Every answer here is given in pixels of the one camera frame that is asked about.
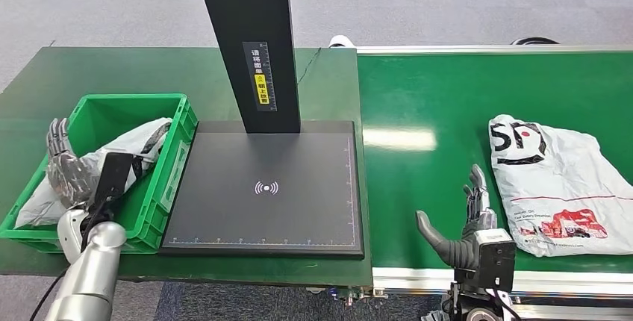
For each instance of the black object behind conveyor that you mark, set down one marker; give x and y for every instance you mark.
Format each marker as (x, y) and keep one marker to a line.
(534, 40)

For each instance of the black scanner column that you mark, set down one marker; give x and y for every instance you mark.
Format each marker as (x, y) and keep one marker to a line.
(247, 12)

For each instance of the white plastic courier bag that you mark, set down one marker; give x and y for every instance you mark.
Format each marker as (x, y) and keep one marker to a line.
(128, 145)
(559, 175)

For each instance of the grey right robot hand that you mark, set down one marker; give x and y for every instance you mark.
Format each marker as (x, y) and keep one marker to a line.
(460, 252)

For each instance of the black scanner base plate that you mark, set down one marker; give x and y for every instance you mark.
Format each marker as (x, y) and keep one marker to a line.
(267, 210)

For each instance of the green conveyor belt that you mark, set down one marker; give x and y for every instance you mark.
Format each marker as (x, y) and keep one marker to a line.
(425, 185)

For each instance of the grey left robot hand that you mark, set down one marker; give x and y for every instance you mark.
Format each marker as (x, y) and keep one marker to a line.
(69, 180)

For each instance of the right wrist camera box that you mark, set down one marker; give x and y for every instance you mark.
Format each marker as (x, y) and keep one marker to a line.
(489, 259)

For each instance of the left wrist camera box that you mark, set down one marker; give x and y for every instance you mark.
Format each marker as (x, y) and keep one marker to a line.
(114, 175)

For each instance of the black and yellow column label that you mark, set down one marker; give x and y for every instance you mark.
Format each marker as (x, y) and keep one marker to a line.
(261, 81)

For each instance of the green plastic crate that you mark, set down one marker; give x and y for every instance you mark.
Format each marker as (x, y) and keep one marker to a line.
(123, 106)

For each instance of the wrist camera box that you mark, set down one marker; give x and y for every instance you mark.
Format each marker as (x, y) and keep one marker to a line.
(114, 175)
(489, 259)

